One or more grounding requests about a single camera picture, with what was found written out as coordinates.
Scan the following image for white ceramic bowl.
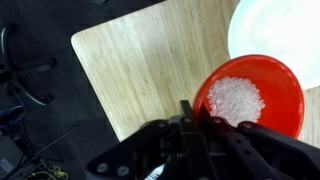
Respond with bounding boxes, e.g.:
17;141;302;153
227;0;320;91

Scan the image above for white granules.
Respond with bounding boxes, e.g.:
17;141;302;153
206;75;267;128

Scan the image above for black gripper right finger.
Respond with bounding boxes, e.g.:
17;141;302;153
199;107;320;180

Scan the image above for black office chair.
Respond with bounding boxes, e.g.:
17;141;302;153
0;23;58;108

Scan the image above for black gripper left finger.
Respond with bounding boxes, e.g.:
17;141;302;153
85;99;216;180

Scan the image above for yellow green cable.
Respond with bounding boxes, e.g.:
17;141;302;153
24;164;69;180

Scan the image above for orange plastic bowl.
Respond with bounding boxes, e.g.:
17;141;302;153
192;54;305;139

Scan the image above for black power brick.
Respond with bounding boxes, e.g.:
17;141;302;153
0;134;25;179

